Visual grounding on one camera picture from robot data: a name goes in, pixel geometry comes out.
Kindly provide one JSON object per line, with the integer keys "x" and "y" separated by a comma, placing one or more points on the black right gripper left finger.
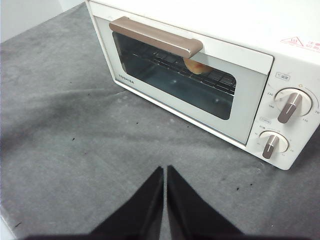
{"x": 140, "y": 217}

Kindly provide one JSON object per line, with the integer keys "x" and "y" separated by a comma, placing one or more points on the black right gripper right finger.
{"x": 190, "y": 220}

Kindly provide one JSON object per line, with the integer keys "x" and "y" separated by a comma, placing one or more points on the golden bread loaf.
{"x": 196, "y": 67}

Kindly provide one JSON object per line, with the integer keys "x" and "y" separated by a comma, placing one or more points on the small oven timer knob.
{"x": 272, "y": 145}

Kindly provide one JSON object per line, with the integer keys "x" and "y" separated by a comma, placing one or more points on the large oven temperature knob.
{"x": 292, "y": 106}

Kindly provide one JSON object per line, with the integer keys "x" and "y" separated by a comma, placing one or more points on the white toaster oven body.
{"x": 250, "y": 25}

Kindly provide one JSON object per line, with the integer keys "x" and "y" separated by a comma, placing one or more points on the dark grey table mat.
{"x": 75, "y": 125}

